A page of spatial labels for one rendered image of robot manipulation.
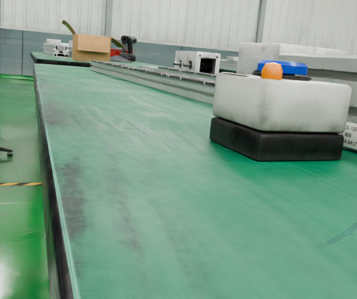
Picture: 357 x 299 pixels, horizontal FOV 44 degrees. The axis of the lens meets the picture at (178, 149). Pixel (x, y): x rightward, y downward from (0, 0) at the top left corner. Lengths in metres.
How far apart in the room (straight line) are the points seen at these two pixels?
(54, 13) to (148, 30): 2.34
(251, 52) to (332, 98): 0.23
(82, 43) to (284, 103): 2.30
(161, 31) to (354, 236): 11.69
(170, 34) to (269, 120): 11.62
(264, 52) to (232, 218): 0.36
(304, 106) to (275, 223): 0.15
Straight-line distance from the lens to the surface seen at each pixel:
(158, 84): 0.94
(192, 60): 1.52
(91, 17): 11.51
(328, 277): 0.16
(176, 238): 0.17
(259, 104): 0.32
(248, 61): 0.57
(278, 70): 0.32
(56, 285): 0.17
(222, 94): 0.37
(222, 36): 12.44
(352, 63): 0.43
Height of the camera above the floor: 0.85
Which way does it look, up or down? 12 degrees down
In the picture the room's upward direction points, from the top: 5 degrees clockwise
